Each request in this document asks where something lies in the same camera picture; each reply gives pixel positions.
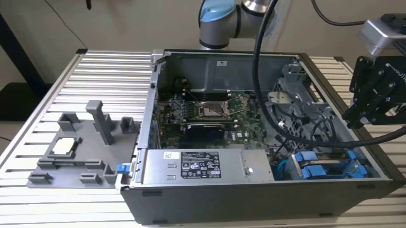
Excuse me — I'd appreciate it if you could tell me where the black disk wire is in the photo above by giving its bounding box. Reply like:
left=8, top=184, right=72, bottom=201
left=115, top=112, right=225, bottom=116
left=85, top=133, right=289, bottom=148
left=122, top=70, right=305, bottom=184
left=269, top=102, right=344, bottom=153

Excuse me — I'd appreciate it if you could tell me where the silver power supply unit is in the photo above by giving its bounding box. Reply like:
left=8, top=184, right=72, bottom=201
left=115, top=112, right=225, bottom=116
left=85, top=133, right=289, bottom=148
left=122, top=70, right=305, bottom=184
left=139, top=149, right=275, bottom=185

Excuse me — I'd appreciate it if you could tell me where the silver CPU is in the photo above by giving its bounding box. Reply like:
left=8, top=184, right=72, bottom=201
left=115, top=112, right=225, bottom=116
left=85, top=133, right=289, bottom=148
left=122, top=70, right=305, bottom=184
left=51, top=137, right=80, bottom=159

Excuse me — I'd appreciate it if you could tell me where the black furniture frame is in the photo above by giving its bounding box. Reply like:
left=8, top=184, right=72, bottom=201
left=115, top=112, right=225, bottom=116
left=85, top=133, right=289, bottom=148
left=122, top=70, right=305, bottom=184
left=0, top=13, right=54, bottom=121

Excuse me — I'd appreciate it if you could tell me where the CPU socket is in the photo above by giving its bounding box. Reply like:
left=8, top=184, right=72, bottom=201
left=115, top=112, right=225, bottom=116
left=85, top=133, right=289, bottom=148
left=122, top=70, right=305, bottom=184
left=195, top=98, right=235, bottom=119

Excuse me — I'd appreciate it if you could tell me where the black graphics card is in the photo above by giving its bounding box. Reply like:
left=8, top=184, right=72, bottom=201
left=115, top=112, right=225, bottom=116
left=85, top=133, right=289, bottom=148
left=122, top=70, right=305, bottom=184
left=185, top=122, right=229, bottom=141

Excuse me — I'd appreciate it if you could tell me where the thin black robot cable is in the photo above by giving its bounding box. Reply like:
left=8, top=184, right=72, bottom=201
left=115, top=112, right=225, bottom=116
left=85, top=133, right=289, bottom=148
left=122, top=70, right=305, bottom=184
left=310, top=0, right=368, bottom=26

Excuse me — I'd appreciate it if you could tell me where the grey metal drive cage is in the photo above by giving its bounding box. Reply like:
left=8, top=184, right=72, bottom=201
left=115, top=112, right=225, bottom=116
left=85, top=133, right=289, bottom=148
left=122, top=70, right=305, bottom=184
left=267, top=63, right=345, bottom=149

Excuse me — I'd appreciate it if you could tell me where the blue disk wire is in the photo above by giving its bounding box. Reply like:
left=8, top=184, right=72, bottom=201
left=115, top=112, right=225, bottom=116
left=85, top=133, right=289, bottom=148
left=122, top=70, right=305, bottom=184
left=273, top=158, right=289, bottom=180

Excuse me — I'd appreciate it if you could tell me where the black RAM slot bank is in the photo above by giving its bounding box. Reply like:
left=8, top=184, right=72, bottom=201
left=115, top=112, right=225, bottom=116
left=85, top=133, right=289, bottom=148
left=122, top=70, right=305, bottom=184
left=186, top=117, right=238, bottom=124
left=183, top=89, right=233, bottom=99

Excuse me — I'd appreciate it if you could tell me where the hard disk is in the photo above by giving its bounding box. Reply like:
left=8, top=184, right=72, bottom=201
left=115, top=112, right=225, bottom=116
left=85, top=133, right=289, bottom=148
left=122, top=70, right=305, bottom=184
left=292, top=150, right=369, bottom=181

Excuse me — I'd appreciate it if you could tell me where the silver wrist mount block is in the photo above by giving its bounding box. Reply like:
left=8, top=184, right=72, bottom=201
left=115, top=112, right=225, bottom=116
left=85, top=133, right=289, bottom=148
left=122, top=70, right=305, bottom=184
left=357, top=13, right=406, bottom=57

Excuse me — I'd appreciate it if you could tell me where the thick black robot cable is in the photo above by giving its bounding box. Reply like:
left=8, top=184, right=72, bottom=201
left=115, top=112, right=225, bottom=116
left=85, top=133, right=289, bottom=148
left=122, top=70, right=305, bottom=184
left=253, top=0, right=406, bottom=150

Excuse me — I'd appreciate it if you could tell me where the thin metal locking lever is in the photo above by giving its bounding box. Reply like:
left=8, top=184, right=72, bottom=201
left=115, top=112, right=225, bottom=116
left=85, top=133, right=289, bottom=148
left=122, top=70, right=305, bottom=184
left=185, top=89, right=205, bottom=105
left=221, top=92, right=242, bottom=119

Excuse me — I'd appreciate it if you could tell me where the green motherboard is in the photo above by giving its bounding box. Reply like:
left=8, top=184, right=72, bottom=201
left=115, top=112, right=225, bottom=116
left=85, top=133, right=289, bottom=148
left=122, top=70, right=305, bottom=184
left=157, top=94, right=270, bottom=151

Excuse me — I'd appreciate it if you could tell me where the black open PC case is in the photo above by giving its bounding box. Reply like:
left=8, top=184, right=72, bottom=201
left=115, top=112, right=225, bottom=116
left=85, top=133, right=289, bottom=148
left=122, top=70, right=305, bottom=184
left=121, top=48, right=404, bottom=225

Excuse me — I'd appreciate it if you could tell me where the grey parts rack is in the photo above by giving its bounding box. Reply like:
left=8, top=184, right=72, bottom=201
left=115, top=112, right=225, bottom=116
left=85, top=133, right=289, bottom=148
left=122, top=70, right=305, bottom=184
left=27, top=99, right=142, bottom=190

